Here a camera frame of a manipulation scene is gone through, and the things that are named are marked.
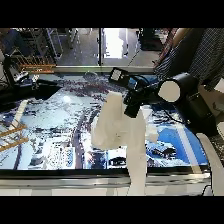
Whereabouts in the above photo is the silver frame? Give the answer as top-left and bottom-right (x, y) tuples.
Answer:
(0, 172), (214, 197)

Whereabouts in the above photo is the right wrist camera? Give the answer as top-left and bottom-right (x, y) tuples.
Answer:
(108, 67), (141, 91)

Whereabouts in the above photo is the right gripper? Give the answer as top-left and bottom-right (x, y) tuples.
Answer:
(123, 87), (152, 119)

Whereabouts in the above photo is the striped shirt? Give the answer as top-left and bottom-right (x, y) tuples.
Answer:
(153, 27), (184, 80)

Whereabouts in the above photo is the black cable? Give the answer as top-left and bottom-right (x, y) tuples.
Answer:
(161, 107), (187, 126)

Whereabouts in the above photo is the brown clothes hanger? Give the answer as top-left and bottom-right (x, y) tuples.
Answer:
(0, 123), (30, 154)
(18, 63), (56, 75)

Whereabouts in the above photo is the white garment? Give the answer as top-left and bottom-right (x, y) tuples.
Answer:
(90, 90), (160, 197)

